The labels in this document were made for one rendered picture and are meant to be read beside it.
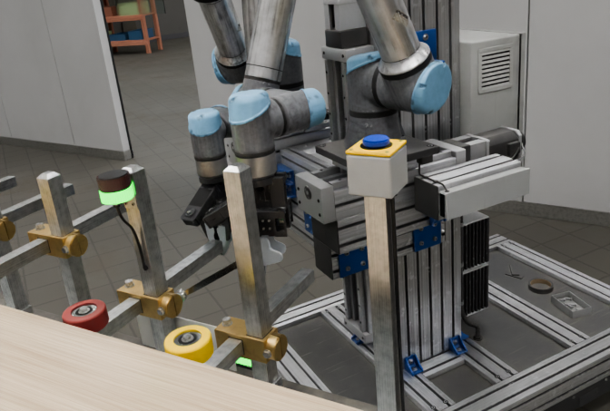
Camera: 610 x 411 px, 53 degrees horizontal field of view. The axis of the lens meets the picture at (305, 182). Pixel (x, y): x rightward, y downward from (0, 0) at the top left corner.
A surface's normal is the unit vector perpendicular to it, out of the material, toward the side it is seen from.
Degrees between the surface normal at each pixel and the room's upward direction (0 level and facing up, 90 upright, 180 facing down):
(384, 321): 90
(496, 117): 90
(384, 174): 90
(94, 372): 0
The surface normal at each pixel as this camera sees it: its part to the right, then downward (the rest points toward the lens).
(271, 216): -0.15, 0.36
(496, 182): 0.46, 0.26
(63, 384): -0.09, -0.94
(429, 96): 0.67, 0.30
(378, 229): -0.47, 0.35
